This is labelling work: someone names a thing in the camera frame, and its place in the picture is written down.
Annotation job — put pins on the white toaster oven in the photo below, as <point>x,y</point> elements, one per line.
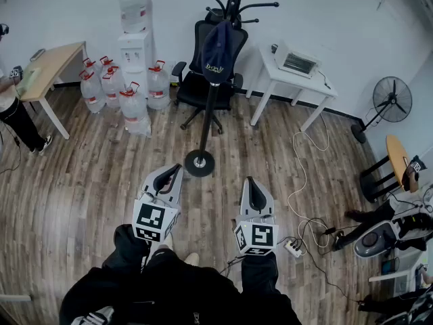
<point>297,61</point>

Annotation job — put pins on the grey round-faced device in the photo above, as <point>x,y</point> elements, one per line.
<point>372,240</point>

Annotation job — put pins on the person's left forearm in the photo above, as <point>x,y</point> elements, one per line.
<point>126,249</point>

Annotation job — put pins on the white square table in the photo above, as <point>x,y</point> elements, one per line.
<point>274,76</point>

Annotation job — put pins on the black standing fan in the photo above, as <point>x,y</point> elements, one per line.
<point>392,100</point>

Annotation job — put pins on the light wood desk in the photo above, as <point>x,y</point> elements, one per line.
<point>50,66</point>

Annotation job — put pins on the pale green packet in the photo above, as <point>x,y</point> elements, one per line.
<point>28,80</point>

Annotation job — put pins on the large clear dispenser bottle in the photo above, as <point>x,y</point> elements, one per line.
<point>135,10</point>

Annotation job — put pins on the small dark object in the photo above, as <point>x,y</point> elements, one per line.
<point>274,48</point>

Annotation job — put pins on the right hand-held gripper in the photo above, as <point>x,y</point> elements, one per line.
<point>258,237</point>

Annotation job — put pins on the white water dispenser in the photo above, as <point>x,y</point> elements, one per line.
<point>133,51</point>

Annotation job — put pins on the black mesh office chair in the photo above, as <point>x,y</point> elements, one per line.
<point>194,90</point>

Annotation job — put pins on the navy blue cap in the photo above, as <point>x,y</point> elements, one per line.
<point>217,56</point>

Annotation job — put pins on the person's right shoe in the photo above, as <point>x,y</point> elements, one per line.
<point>193,258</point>

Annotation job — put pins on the person's right forearm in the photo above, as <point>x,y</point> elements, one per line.
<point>258,273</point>

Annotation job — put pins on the person's left shoe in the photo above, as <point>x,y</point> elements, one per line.
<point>165,242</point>

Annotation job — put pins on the black coat rack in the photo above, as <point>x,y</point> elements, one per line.
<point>208,120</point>

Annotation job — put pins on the small grey flat object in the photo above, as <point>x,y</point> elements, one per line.
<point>37,55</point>

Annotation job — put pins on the group of clear water jugs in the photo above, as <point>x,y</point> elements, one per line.
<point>133,110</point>

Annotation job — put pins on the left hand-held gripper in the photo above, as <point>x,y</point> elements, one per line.
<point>149,218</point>

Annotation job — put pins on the person's black clothed body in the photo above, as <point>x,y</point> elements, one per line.
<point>176,293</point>

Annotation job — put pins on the person's shoe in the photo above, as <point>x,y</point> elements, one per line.
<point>193,258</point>
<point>165,242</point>

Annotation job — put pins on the white bar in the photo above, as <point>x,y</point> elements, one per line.
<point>13,297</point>

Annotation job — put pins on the white low stand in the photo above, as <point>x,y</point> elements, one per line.
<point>406,276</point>

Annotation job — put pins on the round wooden stool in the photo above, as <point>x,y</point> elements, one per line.
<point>395,157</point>

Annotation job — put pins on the white power strip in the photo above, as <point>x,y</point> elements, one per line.
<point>293,248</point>

